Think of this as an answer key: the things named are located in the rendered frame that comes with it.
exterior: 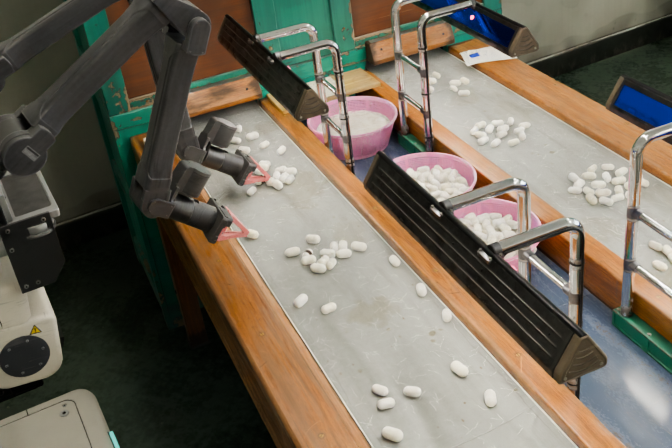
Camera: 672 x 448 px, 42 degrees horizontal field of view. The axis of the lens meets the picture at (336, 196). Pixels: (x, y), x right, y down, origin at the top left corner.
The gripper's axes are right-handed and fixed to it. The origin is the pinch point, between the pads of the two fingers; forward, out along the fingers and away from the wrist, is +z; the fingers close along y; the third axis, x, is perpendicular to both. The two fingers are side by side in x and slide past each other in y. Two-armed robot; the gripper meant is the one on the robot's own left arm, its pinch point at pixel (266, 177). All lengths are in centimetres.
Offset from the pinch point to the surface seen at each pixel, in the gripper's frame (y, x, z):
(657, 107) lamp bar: -77, -62, 27
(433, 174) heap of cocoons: -20.8, -22.2, 31.8
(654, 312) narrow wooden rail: -94, -28, 38
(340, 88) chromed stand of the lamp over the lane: -7.2, -30.6, 2.8
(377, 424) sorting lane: -92, 10, -8
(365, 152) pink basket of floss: 8.3, -14.9, 29.4
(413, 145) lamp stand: 1.0, -23.5, 37.8
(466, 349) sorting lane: -83, -5, 10
